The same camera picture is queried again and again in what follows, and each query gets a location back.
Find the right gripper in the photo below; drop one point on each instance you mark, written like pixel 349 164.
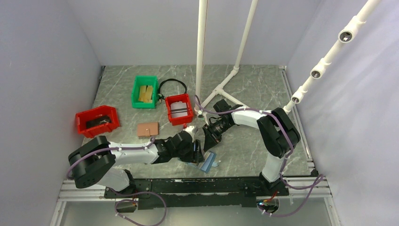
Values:
pixel 211 139

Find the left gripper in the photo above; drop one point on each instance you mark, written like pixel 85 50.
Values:
pixel 194 156

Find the blue card holder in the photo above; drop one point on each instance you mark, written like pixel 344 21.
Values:
pixel 208 163

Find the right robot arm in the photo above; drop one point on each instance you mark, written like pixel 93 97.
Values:
pixel 278 132

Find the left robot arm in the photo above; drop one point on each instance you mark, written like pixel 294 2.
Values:
pixel 95 162

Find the white card in red bin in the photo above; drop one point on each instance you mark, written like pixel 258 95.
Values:
pixel 178 109

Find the brown card holder back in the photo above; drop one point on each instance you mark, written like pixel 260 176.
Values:
pixel 147 129

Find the small red plastic bin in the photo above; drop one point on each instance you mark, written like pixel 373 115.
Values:
pixel 181 120

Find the green plastic bin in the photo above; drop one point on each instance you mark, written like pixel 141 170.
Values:
pixel 143 81

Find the large red plastic bin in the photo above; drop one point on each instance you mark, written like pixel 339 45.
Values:
pixel 97 121

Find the white pipe with sockets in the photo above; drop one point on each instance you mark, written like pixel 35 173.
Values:
pixel 345 36

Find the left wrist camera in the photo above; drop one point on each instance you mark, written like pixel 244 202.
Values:
pixel 191 130

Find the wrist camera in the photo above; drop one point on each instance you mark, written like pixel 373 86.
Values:
pixel 191 130
pixel 202 115

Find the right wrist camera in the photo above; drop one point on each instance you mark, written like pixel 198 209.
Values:
pixel 202 115

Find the white pvc pipe frame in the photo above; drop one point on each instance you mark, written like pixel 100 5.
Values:
pixel 221 41

